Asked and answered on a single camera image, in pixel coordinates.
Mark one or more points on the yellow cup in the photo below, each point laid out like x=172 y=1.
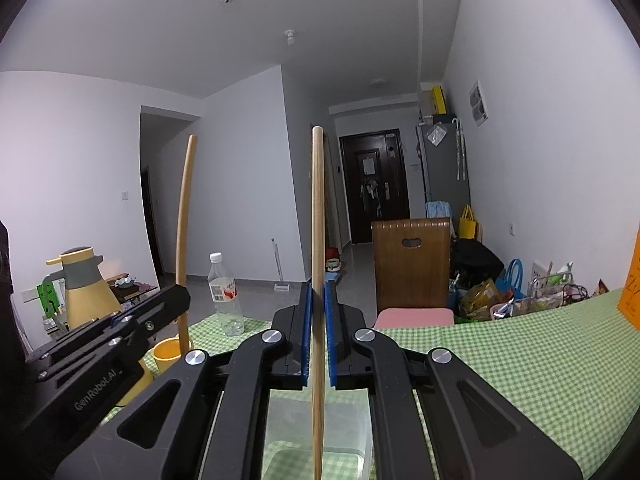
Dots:
x=167 y=352

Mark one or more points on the folded umbrella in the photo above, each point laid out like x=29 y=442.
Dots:
x=460 y=150

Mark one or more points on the light wooden chopstick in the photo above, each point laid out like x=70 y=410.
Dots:
x=185 y=210
x=316 y=210

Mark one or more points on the dark entrance door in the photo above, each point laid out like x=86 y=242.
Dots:
x=375 y=185

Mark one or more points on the brown wooden chair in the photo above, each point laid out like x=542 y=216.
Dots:
x=410 y=270

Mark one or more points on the black bag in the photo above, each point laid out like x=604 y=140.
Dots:
x=475 y=260

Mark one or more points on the blue bag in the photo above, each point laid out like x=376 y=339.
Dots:
x=515 y=277

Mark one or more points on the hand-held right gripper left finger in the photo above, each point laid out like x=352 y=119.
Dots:
x=306 y=335

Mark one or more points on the grey refrigerator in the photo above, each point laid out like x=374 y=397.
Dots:
x=442 y=170

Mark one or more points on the pet feeder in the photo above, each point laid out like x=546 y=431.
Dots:
x=332 y=262

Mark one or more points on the ceiling sprinkler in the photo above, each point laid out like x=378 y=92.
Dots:
x=290 y=36

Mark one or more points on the clear plastic container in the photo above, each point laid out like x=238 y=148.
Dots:
x=290 y=435

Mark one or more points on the yellow tote bag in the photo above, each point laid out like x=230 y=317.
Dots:
x=467 y=225

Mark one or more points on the yellow thermos jug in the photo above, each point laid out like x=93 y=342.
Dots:
x=90 y=295

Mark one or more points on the yellow box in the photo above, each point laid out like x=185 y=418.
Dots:
x=439 y=100

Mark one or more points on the white mop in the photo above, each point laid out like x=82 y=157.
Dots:
x=277 y=265

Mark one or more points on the black folding side table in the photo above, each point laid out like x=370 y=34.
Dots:
x=132 y=290

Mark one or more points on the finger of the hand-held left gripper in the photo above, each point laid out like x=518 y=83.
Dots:
x=125 y=340
x=150 y=305

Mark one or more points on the white wall panel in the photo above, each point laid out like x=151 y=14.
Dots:
x=478 y=104

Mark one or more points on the clear plastic water bottle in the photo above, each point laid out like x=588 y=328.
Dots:
x=226 y=300

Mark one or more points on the pink seat cushion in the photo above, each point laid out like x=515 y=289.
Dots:
x=415 y=317

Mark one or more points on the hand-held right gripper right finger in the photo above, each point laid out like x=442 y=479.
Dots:
x=330 y=335

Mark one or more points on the yellow snack packet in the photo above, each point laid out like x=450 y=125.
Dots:
x=480 y=295

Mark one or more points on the green packet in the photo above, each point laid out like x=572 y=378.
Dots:
x=47 y=297

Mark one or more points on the green checked tablecloth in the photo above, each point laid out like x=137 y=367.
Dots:
x=525 y=360

